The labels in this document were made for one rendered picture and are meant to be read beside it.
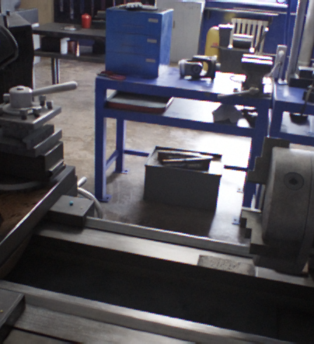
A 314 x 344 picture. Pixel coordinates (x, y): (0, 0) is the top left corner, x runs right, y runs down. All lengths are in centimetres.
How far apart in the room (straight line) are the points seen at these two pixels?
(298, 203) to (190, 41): 687
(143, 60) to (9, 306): 215
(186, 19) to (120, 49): 472
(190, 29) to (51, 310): 682
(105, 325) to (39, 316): 14
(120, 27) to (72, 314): 217
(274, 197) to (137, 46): 217
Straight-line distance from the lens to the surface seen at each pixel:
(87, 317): 99
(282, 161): 85
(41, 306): 103
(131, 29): 287
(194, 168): 301
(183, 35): 761
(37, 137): 122
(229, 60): 639
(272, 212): 81
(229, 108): 277
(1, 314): 97
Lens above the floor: 153
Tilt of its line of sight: 27 degrees down
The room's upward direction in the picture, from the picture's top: 4 degrees clockwise
